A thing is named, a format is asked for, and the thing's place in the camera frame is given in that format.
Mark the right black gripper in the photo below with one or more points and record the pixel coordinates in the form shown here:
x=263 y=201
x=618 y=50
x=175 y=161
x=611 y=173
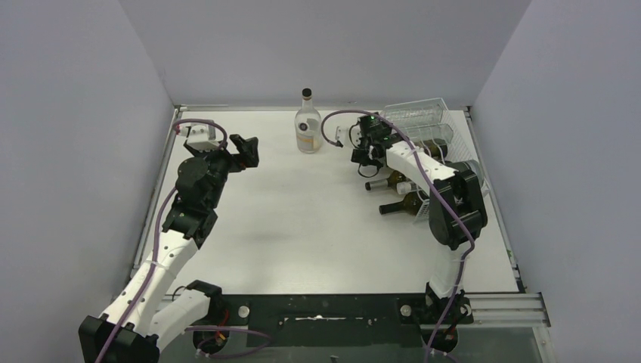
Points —
x=363 y=148

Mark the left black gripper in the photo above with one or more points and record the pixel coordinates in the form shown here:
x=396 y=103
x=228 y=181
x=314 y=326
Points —
x=239 y=152

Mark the clear round bottle black cap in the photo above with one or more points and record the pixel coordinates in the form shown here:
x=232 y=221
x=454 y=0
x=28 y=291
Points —
x=307 y=124

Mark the dark green wine bottle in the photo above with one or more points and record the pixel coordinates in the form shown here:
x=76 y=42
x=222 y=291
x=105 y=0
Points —
x=435 y=148

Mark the clear square glass bottle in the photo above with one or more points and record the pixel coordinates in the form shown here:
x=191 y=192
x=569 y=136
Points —
x=414 y=115

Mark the clear tall glass bottle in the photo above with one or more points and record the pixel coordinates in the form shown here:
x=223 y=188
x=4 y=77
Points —
x=437 y=134

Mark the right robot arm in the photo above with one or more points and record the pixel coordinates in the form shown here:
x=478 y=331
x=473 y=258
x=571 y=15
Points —
x=456 y=209

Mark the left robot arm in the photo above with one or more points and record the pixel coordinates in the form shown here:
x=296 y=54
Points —
x=134 y=328

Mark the olive wine bottle black cap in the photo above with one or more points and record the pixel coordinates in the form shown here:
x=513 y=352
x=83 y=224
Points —
x=383 y=183

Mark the green wine bottle lowest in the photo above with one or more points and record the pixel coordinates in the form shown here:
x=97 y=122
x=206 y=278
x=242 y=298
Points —
x=411 y=203

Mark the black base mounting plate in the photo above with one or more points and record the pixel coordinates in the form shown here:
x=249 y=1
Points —
x=342 y=320

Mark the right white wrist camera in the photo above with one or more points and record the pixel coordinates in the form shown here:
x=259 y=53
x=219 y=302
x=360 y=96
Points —
x=348 y=136

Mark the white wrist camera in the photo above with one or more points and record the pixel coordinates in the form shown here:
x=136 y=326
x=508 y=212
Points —
x=201 y=137
x=348 y=136

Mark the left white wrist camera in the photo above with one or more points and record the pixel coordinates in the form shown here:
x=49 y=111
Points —
x=201 y=137

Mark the white wire wine rack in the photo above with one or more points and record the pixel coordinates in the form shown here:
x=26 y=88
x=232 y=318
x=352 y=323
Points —
x=400 y=153

